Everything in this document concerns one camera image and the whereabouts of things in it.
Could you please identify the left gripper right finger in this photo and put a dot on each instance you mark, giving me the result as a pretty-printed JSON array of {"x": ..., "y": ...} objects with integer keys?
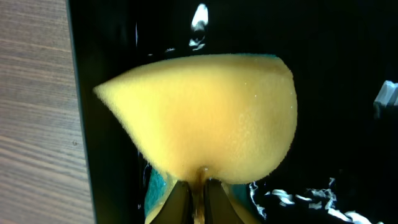
[{"x": 218, "y": 208}]

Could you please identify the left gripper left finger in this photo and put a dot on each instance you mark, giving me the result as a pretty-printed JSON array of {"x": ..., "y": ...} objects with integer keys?
[{"x": 177, "y": 208}]

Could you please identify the yellow green sponge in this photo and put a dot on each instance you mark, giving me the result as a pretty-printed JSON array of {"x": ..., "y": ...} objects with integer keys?
[{"x": 228, "y": 117}]

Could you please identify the black plastic bin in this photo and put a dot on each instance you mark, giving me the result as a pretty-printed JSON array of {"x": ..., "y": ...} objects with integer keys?
[{"x": 344, "y": 157}]

